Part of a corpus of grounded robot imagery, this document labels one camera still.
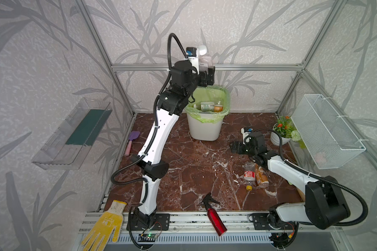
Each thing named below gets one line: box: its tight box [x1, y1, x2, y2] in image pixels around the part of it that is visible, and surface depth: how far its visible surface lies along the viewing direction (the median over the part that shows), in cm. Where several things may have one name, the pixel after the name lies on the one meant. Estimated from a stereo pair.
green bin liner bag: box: [184, 85, 231, 123], surface depth 94 cm
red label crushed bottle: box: [242, 161, 257, 191], surface depth 86 cm
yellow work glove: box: [81, 200, 128, 251], surface depth 73 cm
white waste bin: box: [186, 111, 226, 142], surface depth 96 cm
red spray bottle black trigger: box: [202, 192, 228, 237], surface depth 75 cm
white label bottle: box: [198, 44, 214, 74], surface depth 59 cm
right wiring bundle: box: [268, 232, 298, 250], surface depth 71 cm
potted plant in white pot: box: [270, 115, 302, 146], surface depth 95 cm
